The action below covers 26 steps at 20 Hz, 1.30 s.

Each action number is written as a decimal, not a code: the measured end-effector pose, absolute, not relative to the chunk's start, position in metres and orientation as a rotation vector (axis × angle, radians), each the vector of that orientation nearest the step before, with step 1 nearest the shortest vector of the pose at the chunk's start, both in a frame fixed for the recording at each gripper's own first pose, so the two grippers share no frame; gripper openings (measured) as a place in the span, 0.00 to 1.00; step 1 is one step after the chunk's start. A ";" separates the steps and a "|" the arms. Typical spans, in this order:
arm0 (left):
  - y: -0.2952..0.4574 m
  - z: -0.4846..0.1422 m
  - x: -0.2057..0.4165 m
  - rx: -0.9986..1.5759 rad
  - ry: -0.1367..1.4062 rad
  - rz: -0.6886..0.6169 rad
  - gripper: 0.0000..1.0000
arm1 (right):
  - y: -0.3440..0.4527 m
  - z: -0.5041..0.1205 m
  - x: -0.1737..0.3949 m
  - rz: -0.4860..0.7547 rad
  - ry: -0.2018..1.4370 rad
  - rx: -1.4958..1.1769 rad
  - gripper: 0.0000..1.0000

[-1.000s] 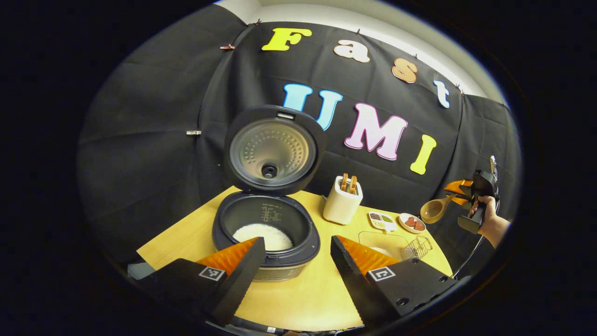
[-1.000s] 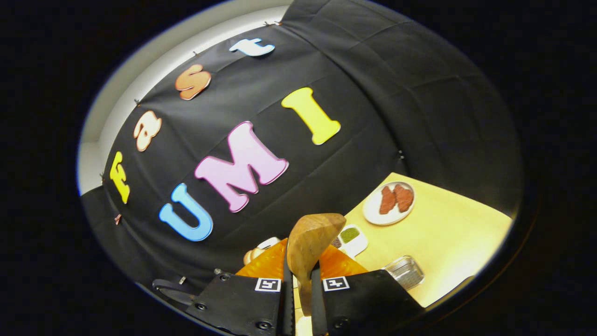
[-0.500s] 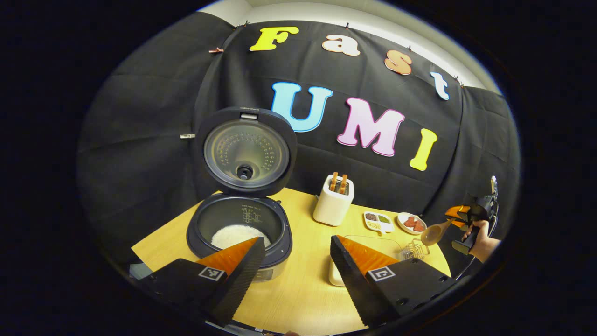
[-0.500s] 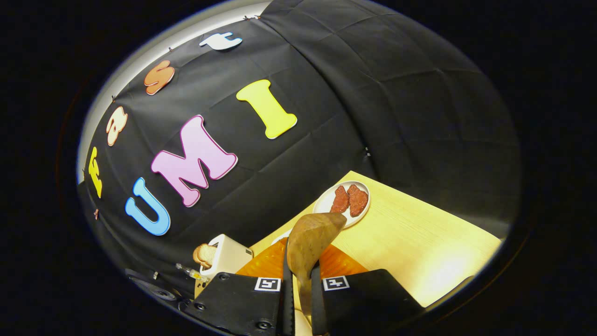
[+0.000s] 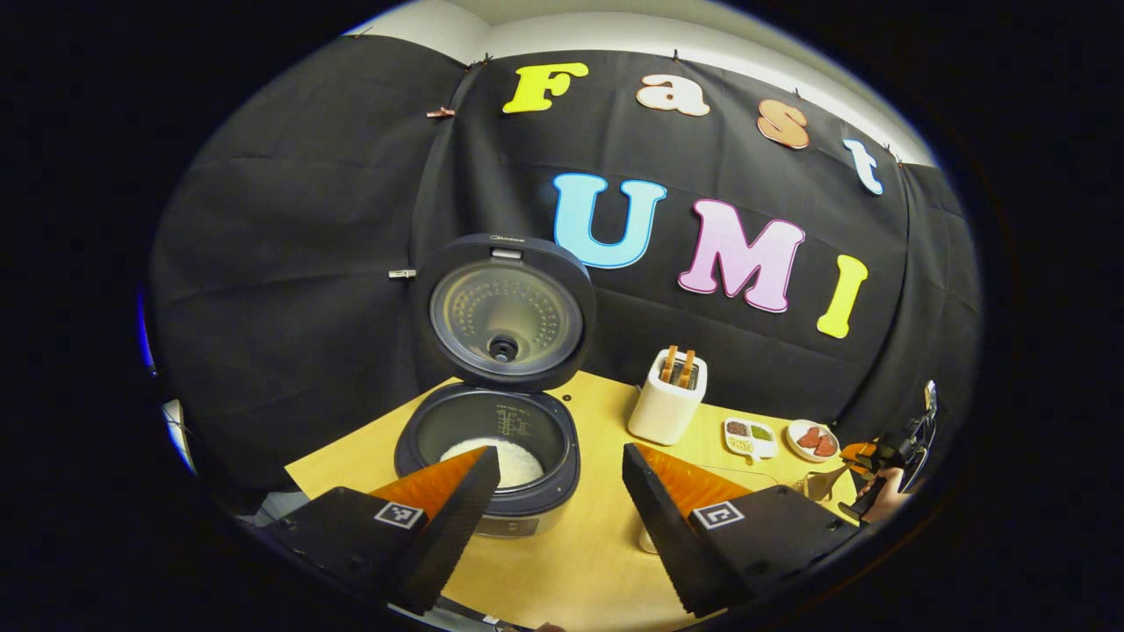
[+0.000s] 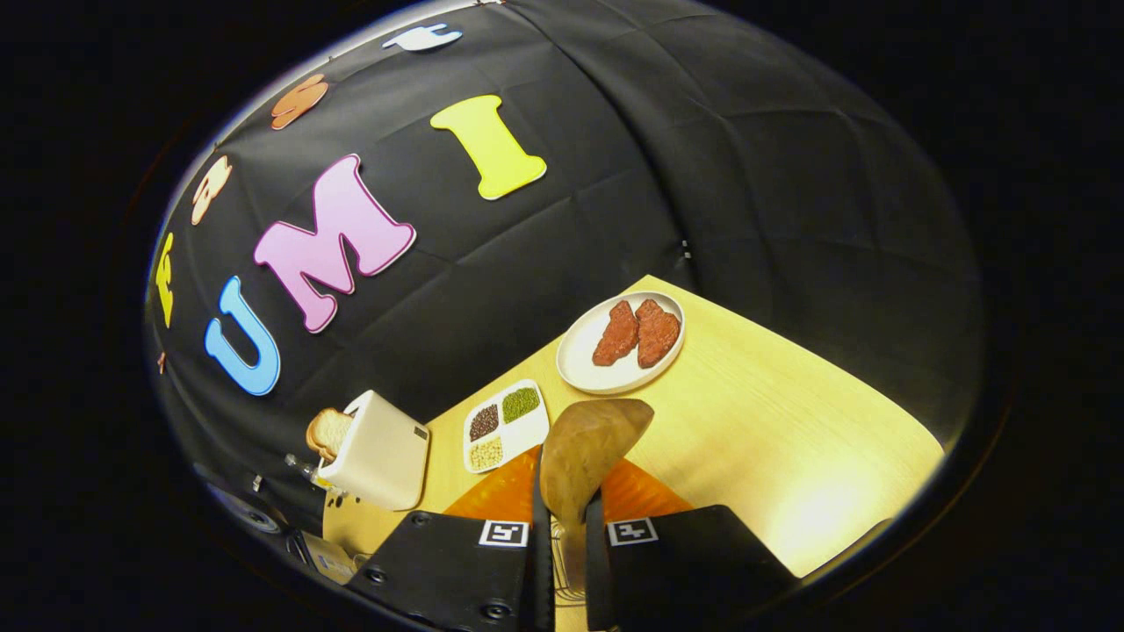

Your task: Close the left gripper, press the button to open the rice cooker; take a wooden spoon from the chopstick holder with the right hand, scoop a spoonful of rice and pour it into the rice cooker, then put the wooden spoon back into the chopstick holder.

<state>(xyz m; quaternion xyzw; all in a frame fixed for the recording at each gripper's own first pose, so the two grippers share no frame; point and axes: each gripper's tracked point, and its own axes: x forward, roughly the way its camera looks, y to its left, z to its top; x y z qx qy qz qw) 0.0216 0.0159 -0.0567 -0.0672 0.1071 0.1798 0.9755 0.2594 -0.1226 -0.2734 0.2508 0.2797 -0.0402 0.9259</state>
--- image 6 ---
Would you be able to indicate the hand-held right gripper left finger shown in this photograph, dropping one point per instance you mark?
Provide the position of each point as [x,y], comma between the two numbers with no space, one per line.
[457,570]

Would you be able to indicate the green mung beans heap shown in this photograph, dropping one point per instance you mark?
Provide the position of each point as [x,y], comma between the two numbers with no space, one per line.
[521,405]

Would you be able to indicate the white toaster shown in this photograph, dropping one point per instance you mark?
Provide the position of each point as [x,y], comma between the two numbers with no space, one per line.
[382,456]

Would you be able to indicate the wooden spoon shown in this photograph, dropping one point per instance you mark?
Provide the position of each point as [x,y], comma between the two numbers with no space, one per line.
[588,448]

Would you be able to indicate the small glass bottle yellow label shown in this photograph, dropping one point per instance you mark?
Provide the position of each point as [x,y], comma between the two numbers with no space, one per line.
[303,468]

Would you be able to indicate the yellow soybeans heap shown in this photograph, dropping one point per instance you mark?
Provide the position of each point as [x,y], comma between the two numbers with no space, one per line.
[486,453]

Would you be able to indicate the white divided dish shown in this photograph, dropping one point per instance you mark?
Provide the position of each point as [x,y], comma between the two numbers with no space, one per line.
[527,434]

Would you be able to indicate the black silver rice cooker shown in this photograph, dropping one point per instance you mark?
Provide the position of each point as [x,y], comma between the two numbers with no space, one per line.
[329,557]

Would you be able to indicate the white round plate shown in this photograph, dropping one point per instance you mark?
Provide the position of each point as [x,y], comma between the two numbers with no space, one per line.
[580,360]

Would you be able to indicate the dark red beans heap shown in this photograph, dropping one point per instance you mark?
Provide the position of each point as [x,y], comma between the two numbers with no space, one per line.
[484,422]

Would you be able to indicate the toast bread slice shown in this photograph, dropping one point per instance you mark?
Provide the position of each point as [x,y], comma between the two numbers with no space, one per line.
[329,433]

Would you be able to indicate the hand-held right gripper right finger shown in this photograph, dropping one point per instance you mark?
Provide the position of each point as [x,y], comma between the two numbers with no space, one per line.
[685,570]

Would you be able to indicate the red meat piece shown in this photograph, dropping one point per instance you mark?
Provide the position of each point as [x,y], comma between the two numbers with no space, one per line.
[616,333]
[658,333]

